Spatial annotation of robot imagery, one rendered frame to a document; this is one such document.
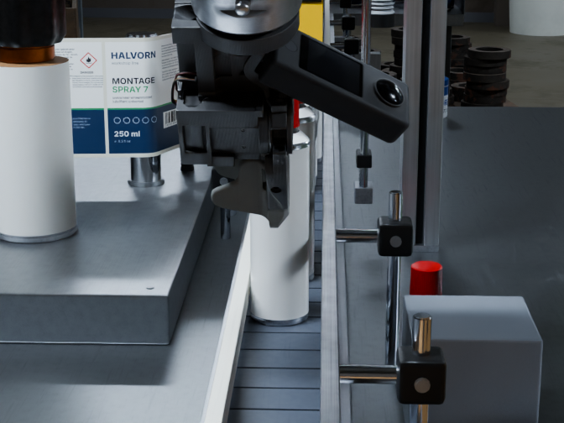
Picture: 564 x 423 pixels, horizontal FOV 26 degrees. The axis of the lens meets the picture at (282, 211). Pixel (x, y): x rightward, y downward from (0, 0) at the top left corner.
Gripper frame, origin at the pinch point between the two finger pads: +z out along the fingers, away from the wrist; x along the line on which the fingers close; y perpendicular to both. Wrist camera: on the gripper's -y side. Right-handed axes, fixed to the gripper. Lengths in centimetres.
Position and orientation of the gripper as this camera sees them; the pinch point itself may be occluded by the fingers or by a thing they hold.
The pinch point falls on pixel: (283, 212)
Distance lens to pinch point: 97.2
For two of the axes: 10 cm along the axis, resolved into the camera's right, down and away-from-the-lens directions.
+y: -10.0, -0.1, 0.3
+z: 0.2, 7.0, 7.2
